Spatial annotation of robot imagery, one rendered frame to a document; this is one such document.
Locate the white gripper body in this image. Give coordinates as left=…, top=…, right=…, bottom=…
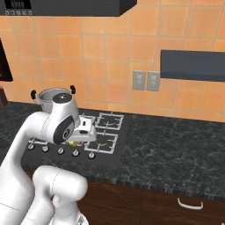
left=68, top=126, right=98, bottom=144

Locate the black hob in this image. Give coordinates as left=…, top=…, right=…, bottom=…
left=20, top=107, right=133, bottom=170

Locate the dark wood drawer front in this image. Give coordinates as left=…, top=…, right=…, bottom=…
left=154, top=190, right=225, bottom=225
left=76, top=178, right=157, bottom=225

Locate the black range hood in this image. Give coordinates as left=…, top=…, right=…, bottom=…
left=0, top=0, right=138, bottom=18

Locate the silver pot with black handles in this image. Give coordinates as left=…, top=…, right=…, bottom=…
left=30, top=84, right=77, bottom=115

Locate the grey wall socket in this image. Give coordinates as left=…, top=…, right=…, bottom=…
left=146, top=70, right=162, bottom=92
left=132, top=69, right=147, bottom=91

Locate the dark brown wall cupboard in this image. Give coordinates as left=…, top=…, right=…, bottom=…
left=0, top=38, right=14, bottom=83

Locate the white drawer handle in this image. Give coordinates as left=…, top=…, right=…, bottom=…
left=177, top=197, right=204, bottom=211

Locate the dark blue wall shelf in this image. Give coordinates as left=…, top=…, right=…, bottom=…
left=159, top=49, right=225, bottom=83

